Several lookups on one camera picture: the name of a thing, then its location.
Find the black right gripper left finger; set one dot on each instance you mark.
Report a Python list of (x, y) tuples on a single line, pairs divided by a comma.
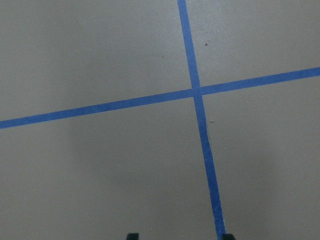
[(132, 236)]

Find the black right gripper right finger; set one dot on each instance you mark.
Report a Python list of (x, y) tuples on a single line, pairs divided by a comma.
[(228, 236)]

